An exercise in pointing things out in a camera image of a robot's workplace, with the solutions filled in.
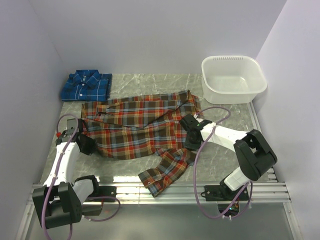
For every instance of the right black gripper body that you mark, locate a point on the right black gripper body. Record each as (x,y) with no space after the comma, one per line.
(191,144)

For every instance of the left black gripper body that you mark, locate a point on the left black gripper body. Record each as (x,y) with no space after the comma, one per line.
(90,144)

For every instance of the red brown plaid shirt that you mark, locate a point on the red brown plaid shirt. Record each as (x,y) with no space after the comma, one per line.
(139,126)

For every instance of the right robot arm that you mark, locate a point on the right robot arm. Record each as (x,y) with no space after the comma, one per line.
(254,154)

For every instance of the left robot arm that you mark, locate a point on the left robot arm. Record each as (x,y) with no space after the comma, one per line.
(59,201)

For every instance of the blue plaid folded shirt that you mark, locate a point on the blue plaid folded shirt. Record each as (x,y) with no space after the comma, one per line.
(87,85)

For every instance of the white plastic basin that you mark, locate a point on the white plastic basin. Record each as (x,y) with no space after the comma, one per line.
(231,79)

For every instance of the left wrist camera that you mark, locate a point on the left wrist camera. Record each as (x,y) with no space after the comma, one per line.
(71,132)

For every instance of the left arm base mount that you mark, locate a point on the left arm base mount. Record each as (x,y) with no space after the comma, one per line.
(106,191)

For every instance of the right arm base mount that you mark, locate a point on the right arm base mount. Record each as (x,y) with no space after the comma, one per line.
(216,193)

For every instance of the black box under rail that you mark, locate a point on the black box under rail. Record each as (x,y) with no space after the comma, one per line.
(94,209)

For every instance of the aluminium rail frame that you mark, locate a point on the aluminium rail frame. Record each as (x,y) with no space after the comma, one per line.
(179,213)

